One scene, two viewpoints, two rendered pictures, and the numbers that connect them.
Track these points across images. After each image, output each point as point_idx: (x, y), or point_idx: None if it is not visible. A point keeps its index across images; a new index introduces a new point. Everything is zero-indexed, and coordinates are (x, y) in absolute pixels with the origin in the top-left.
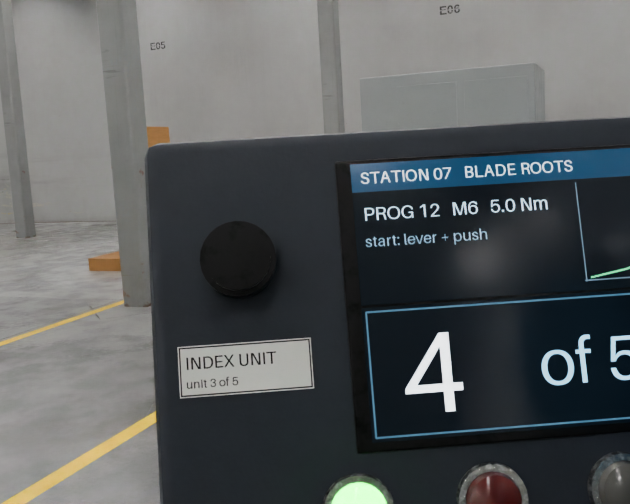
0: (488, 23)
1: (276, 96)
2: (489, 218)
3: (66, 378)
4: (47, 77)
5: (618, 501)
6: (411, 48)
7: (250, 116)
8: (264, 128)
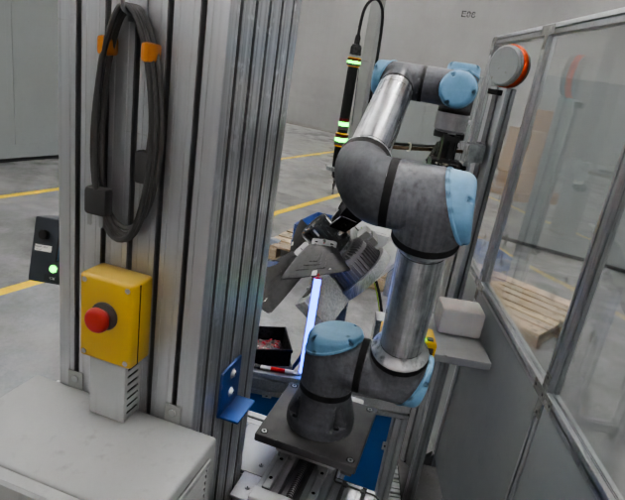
0: (491, 30)
1: (340, 49)
2: None
3: None
4: None
5: None
6: (436, 36)
7: (320, 59)
8: (327, 68)
